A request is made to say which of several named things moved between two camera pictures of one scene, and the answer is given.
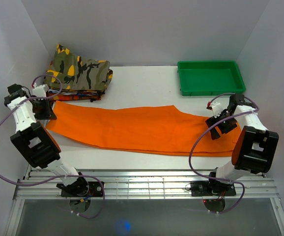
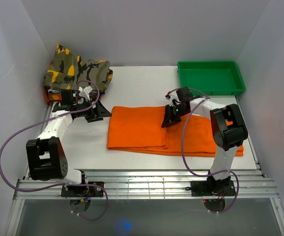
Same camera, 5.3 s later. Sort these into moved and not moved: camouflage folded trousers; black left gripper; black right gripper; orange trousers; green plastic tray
Moved: black left gripper; orange trousers; black right gripper
Not moved: camouflage folded trousers; green plastic tray
